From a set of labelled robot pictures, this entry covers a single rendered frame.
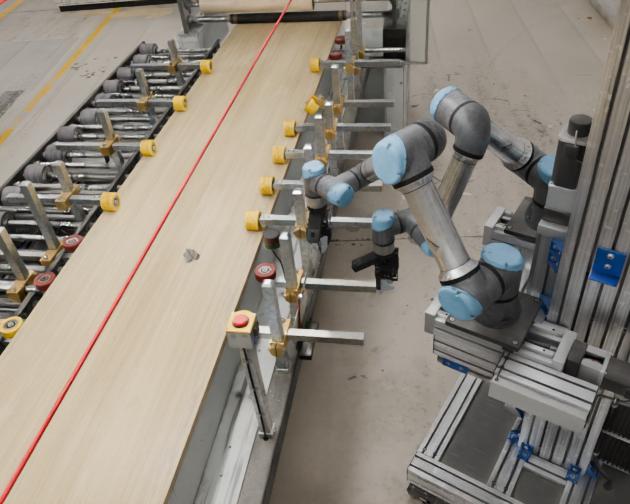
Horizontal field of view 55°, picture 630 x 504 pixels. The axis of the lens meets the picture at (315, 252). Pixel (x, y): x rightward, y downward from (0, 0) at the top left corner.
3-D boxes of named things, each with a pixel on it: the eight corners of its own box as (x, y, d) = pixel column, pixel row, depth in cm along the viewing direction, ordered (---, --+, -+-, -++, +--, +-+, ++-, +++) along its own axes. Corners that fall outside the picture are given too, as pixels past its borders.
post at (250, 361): (275, 426, 197) (254, 333, 168) (272, 439, 193) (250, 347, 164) (262, 425, 198) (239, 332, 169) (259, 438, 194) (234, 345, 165)
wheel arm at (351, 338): (364, 340, 207) (364, 331, 204) (363, 347, 204) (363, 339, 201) (242, 331, 215) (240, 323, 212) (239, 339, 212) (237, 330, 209)
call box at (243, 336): (260, 332, 169) (256, 312, 164) (254, 351, 164) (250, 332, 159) (236, 330, 171) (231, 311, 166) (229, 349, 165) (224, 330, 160)
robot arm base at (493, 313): (528, 302, 183) (532, 278, 177) (510, 335, 174) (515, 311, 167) (480, 286, 190) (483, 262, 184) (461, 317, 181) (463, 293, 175)
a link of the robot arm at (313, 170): (312, 175, 192) (295, 165, 197) (315, 203, 199) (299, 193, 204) (331, 165, 195) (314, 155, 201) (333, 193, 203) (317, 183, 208)
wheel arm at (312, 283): (377, 288, 224) (376, 280, 222) (376, 294, 222) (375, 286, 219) (263, 282, 232) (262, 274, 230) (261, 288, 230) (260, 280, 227)
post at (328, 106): (338, 185, 314) (332, 99, 283) (338, 189, 311) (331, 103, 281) (332, 185, 315) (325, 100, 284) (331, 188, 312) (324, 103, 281)
